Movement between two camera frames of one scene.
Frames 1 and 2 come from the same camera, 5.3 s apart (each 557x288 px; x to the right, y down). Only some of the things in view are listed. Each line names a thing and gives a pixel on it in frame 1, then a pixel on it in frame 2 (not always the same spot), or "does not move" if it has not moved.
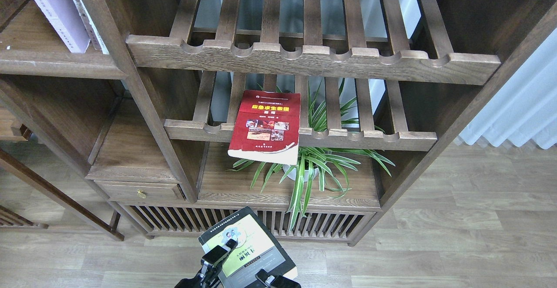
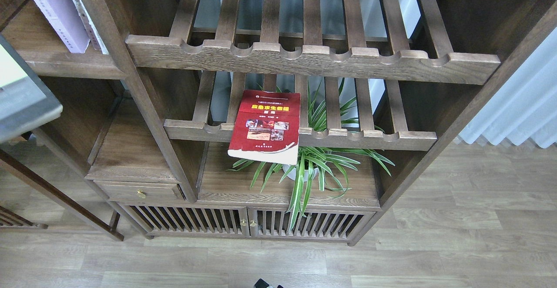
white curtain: (525, 109) does not move
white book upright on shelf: (97, 39) does not move
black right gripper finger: (280, 282) to (262, 283)
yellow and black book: (252, 254) to (24, 102)
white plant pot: (292, 175) does not move
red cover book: (266, 127) does not move
